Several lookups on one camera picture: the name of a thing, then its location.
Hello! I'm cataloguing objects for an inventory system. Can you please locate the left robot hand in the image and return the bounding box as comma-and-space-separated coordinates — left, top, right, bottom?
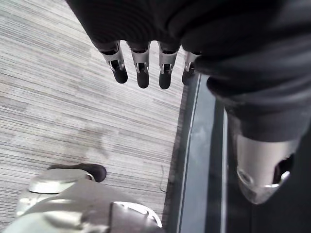
65, 0, 311, 205

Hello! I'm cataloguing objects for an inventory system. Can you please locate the robot left foot dark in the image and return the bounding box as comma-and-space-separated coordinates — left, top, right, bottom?
47, 163, 108, 183

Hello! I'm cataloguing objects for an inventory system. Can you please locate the robot left leg silver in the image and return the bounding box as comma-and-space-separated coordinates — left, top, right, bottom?
1, 167, 163, 233

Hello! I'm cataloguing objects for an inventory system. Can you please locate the thin black floor cable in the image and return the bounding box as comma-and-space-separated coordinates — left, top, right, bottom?
158, 164, 171, 193

